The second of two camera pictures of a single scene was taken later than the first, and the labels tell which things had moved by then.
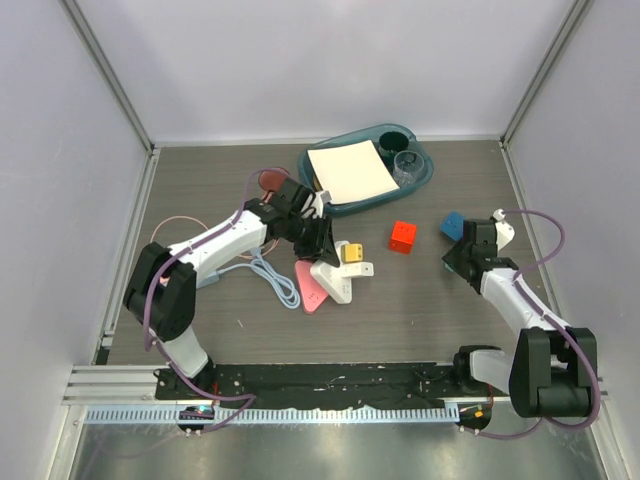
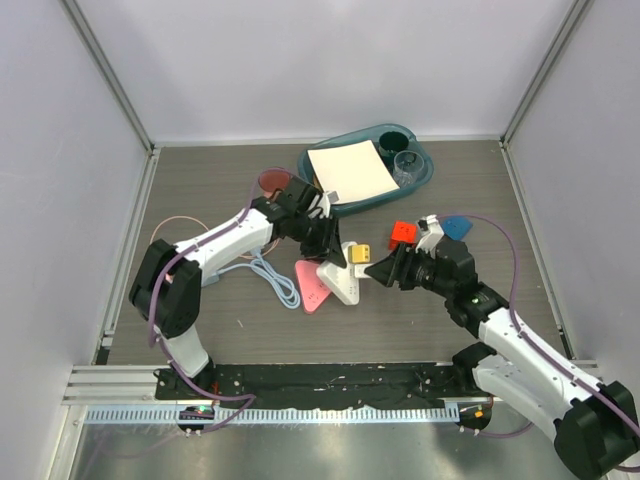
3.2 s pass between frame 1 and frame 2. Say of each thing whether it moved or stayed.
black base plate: stayed
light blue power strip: stayed
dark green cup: stayed
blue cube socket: stayed
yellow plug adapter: moved
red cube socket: stayed
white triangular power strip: moved
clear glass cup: stayed
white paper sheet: stayed
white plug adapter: moved
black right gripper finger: moved
